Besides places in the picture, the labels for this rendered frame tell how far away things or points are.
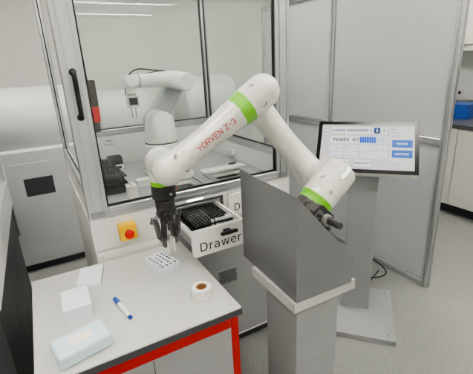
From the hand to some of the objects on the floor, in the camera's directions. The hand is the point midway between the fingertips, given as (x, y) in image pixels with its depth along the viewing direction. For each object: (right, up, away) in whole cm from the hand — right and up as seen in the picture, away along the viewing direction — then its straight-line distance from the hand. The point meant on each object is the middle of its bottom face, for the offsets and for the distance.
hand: (170, 245), depth 144 cm
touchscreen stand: (+102, -56, +86) cm, 145 cm away
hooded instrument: (-156, -96, +8) cm, 183 cm away
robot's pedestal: (+55, -82, +19) cm, 100 cm away
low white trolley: (-9, -87, +12) cm, 88 cm away
